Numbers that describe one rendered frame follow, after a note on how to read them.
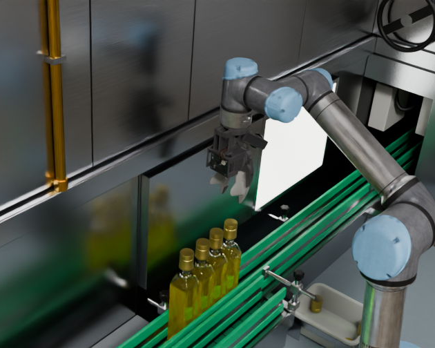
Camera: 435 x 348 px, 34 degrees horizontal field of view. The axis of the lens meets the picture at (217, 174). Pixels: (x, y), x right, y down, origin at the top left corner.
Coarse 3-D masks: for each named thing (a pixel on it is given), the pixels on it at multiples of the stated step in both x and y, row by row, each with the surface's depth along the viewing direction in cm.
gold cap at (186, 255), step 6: (180, 252) 169; (186, 252) 169; (192, 252) 170; (180, 258) 170; (186, 258) 168; (192, 258) 169; (180, 264) 170; (186, 264) 169; (192, 264) 170; (186, 270) 170
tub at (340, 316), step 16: (320, 288) 214; (304, 304) 210; (336, 304) 212; (352, 304) 208; (304, 320) 200; (320, 320) 210; (336, 320) 211; (352, 320) 210; (336, 336) 195; (352, 336) 205
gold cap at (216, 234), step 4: (216, 228) 179; (212, 232) 177; (216, 232) 177; (220, 232) 178; (212, 236) 177; (216, 236) 177; (220, 236) 177; (212, 240) 178; (216, 240) 177; (220, 240) 178; (212, 244) 178; (216, 244) 178; (220, 244) 178; (212, 248) 179; (216, 248) 178; (220, 248) 179
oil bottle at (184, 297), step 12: (180, 276) 172; (192, 276) 173; (180, 288) 172; (192, 288) 172; (180, 300) 173; (192, 300) 175; (168, 312) 179; (180, 312) 175; (192, 312) 177; (168, 324) 180; (180, 324) 177; (168, 336) 182
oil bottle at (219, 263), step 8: (224, 256) 182; (216, 264) 179; (224, 264) 182; (216, 272) 180; (224, 272) 183; (216, 280) 181; (224, 280) 185; (216, 288) 183; (224, 288) 187; (216, 296) 185
